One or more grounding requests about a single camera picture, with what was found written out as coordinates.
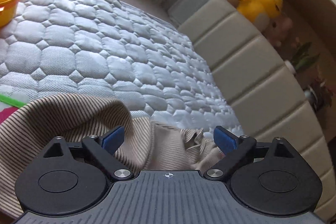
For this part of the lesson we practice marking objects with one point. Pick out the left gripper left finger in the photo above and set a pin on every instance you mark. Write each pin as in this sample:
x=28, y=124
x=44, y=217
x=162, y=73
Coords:
x=101, y=150

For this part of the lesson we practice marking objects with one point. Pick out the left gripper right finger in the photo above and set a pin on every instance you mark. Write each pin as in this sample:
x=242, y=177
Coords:
x=238, y=151

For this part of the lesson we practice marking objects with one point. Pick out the beige striped garment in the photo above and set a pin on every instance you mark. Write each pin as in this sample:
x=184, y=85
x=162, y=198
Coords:
x=148, y=144

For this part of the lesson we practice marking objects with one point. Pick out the beige padded headboard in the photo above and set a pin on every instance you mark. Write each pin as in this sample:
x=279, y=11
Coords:
x=265, y=96

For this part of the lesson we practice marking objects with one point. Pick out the dried flower decoration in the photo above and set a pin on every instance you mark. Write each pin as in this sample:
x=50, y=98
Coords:
x=320, y=94

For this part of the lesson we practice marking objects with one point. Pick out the colourful cartoon play mat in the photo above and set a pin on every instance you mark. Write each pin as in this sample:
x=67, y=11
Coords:
x=10, y=104

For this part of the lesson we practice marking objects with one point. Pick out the green plant in vase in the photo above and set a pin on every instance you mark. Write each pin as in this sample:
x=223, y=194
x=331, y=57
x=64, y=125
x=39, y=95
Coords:
x=301, y=60

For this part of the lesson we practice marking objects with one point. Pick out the grey quilted mattress cover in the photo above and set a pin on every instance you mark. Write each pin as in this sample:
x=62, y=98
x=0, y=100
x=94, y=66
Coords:
x=107, y=48

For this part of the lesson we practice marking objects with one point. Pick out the pink plush toy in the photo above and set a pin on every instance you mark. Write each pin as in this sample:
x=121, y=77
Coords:
x=278, y=30

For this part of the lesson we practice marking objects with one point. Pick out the yellow duck plush toy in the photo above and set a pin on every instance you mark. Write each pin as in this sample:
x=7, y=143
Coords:
x=260, y=12

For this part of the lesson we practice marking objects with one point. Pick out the cardboard box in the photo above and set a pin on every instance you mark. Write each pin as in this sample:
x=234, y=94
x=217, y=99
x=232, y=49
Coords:
x=314, y=21

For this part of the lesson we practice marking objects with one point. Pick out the orange plastic cup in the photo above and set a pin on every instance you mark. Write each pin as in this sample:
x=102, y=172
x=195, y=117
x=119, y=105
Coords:
x=8, y=2

